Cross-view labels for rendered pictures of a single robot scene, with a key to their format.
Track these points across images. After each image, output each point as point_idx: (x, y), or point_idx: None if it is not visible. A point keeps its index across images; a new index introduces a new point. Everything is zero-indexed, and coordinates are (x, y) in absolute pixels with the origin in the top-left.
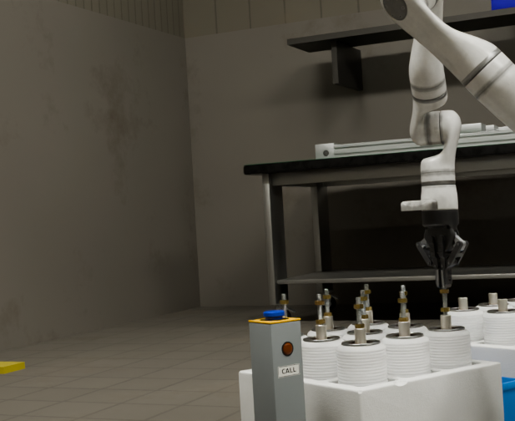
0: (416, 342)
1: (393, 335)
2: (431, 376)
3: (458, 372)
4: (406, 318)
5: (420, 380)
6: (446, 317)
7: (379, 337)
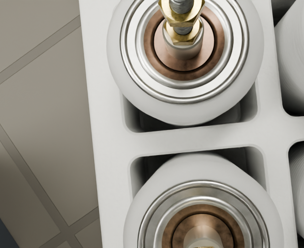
0: (107, 32)
1: (217, 17)
2: (86, 62)
3: (94, 159)
4: (164, 23)
5: (81, 21)
6: (185, 246)
7: (303, 24)
